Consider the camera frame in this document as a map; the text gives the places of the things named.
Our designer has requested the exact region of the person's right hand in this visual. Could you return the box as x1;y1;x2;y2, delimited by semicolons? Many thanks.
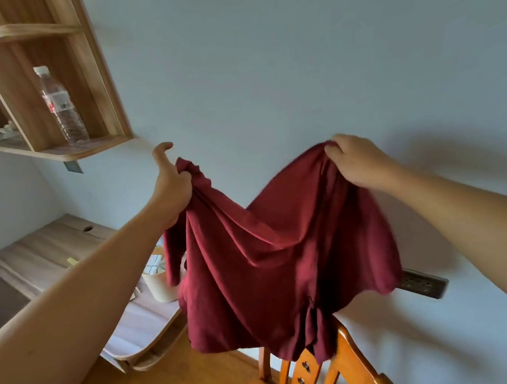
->
322;125;408;200

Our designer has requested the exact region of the person's left hand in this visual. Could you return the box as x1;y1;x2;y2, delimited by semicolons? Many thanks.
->
140;138;201;232

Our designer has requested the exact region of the dark red shirt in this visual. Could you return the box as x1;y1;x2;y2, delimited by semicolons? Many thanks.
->
149;127;416;384

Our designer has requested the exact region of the person's right forearm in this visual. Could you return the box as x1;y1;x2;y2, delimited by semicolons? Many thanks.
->
383;151;507;366

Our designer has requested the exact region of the person's left forearm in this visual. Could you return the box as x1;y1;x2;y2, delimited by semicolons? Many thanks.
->
0;200;197;384

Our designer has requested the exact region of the white cylindrical jar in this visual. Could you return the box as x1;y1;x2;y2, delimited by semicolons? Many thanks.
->
137;243;187;307

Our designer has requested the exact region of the clear plastic bottle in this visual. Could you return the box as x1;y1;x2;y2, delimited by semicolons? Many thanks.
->
32;59;91;150

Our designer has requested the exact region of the white crumpled paper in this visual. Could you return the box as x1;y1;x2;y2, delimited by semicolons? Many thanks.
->
0;119;23;145

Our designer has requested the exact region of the orange wooden chair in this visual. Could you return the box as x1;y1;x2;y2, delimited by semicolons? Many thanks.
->
166;308;393;384

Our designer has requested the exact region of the small grey wall outlet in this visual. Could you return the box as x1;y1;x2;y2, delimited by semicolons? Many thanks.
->
63;158;85;176

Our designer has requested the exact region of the grey wall socket panel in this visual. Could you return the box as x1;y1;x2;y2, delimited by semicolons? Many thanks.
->
394;263;452;306

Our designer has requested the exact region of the wooden wall shelf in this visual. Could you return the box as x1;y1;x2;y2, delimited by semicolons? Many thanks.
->
0;0;137;172

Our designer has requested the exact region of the wooden wall-mounted desk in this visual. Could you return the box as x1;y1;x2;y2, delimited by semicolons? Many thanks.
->
0;198;199;384

